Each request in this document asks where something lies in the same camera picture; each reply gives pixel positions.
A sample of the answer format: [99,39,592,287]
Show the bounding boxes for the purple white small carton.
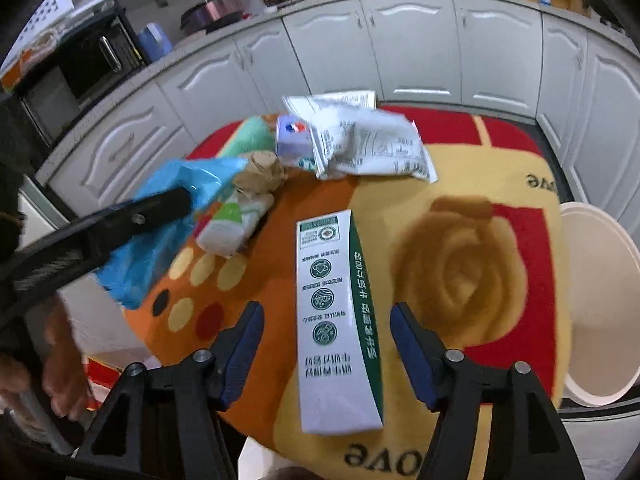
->
[274,114,316,168]

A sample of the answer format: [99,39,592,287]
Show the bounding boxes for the flat white printed sachet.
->
[350,112,438,183]

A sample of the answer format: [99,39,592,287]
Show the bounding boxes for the cream plastic bin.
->
[557,201,640,407]

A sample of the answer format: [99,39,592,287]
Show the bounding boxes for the white green medicine box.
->
[296,210,385,436]

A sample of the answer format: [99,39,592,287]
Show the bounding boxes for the white green pouch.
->
[195,187,276,258]

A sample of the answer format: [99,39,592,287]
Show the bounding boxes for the white paper leaflet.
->
[282,91,378,117]

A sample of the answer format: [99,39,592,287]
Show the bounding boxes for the printed rose blanket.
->
[122,105,573,480]

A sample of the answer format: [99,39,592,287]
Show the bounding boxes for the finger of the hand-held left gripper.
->
[10,187,195,301]

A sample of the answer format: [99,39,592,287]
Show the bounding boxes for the light green cloth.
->
[220,116,278,158]

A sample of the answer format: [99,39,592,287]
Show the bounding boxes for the black microwave oven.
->
[10,5,151,146]

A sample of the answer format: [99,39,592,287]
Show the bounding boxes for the blue plastic bag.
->
[95,156,246,311]

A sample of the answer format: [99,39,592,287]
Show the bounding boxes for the person's bare leg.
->
[42,300,98,421]

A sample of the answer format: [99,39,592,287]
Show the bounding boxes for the blue plastic container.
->
[137,22,173,63]

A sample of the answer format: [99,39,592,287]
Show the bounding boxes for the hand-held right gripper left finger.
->
[75,301,266,480]

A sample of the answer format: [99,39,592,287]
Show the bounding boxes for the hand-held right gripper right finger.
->
[390,301,586,480]

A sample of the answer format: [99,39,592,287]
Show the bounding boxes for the white kitchen cabinets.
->
[35,0,640,241]

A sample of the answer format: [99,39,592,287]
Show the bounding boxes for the pink metallic pot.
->
[180,0,246,36]

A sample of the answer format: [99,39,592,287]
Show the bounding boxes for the crumpled brown paper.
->
[232,151,286,196]

